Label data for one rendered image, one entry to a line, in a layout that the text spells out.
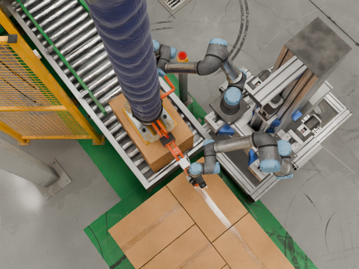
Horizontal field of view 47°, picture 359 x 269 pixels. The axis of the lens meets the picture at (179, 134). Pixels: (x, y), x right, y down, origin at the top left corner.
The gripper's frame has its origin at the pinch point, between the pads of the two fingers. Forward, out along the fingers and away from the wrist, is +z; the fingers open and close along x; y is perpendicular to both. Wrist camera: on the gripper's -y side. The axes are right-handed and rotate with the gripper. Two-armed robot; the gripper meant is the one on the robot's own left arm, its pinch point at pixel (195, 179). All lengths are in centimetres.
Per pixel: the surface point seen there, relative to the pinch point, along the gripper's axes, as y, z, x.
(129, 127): 63, 14, 17
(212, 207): -21, 54, -4
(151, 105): 50, -40, 0
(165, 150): 32.8, 13.5, 4.7
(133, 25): 48, -141, 1
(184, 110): 60, 49, -32
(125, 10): 48, -154, 2
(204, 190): -6, 54, -6
